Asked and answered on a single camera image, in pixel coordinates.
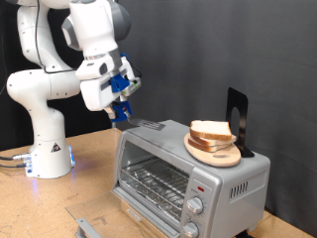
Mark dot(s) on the spatula with blue grip block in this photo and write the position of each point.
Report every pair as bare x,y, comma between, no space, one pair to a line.
148,124

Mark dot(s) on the black metal bookend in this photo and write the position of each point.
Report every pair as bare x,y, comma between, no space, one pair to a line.
242,109

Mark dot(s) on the oval wooden cutting board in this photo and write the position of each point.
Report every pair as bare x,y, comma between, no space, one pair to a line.
218,159

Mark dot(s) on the red oven indicator light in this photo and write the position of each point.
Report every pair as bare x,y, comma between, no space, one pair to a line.
200,189

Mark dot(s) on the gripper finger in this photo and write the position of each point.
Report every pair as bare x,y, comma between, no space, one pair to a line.
111,113
123,98

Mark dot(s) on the black curtain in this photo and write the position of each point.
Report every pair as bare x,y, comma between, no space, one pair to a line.
82,122

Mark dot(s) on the silver oven timer knob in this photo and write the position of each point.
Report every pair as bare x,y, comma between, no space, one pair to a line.
190,229

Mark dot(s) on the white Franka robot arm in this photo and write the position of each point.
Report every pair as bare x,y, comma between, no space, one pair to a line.
43,86

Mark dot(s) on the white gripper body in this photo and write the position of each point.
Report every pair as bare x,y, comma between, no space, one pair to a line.
94,95

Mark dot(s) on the thick white bread slice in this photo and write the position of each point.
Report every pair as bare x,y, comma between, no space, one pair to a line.
211,129

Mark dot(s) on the grey backdrop fabric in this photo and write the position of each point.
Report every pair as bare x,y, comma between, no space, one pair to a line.
214,49

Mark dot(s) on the silver toaster oven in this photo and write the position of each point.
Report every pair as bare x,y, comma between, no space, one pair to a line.
237,172

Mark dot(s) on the vertical metal pole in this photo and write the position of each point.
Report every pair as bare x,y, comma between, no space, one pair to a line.
113,125

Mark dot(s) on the silver oven temperature knob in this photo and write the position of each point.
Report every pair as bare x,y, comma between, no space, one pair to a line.
195,205

